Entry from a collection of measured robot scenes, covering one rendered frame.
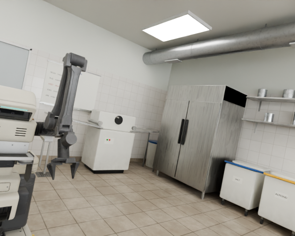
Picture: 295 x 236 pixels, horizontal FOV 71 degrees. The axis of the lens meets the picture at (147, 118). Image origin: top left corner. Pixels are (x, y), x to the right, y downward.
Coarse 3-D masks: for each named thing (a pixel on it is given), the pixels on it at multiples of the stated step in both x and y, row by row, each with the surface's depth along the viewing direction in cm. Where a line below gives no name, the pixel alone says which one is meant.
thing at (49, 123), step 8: (72, 56) 106; (80, 56) 109; (72, 64) 110; (80, 64) 110; (64, 72) 114; (64, 80) 114; (64, 88) 115; (56, 104) 116; (48, 112) 117; (56, 112) 116; (48, 120) 115; (48, 128) 116
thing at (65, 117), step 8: (64, 64) 107; (72, 72) 107; (80, 72) 110; (72, 80) 108; (72, 88) 108; (64, 96) 109; (72, 96) 108; (64, 104) 108; (72, 104) 109; (64, 112) 107; (72, 112) 110; (64, 120) 107; (72, 120) 111; (64, 128) 108
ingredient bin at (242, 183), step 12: (228, 168) 353; (240, 168) 338; (252, 168) 346; (264, 168) 352; (228, 180) 350; (240, 180) 335; (252, 180) 322; (228, 192) 347; (240, 192) 333; (252, 192) 321; (240, 204) 330; (252, 204) 325
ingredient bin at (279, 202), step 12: (264, 180) 308; (276, 180) 296; (288, 180) 282; (264, 192) 305; (276, 192) 293; (288, 192) 283; (264, 204) 303; (276, 204) 292; (288, 204) 281; (264, 216) 301; (276, 216) 289; (288, 216) 279; (288, 228) 277
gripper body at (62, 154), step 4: (60, 148) 104; (68, 148) 107; (60, 152) 104; (64, 152) 104; (68, 152) 106; (60, 156) 103; (64, 156) 103; (68, 156) 105; (52, 160) 102; (56, 160) 100; (60, 160) 102; (64, 160) 103
